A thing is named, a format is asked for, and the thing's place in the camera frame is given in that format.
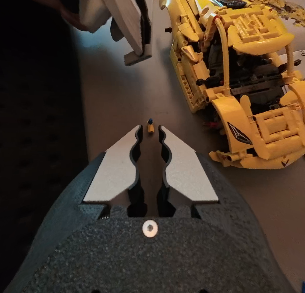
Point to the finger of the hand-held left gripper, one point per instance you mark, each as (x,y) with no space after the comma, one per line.
(124,11)
(139,59)

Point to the building instruction booklet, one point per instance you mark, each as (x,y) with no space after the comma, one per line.
(297,35)

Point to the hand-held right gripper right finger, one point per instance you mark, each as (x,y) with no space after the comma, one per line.
(188,176)

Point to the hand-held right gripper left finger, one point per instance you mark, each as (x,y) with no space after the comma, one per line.
(114,173)

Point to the grey desk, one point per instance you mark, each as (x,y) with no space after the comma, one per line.
(114,95)

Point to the dark perforated panel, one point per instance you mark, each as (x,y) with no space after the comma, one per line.
(35,154)

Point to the yellow brick toy car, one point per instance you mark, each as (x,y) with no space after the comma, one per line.
(252,35)

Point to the person's left hand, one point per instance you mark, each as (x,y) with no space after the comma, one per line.
(69,14)

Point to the yellow connector with blue pin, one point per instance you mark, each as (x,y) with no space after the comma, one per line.
(150,128)

